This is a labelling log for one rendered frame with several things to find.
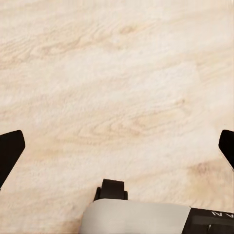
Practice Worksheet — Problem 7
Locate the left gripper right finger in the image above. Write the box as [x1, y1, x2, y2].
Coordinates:
[218, 130, 234, 169]

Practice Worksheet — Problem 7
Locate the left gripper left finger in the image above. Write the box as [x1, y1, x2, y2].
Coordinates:
[0, 130, 25, 188]

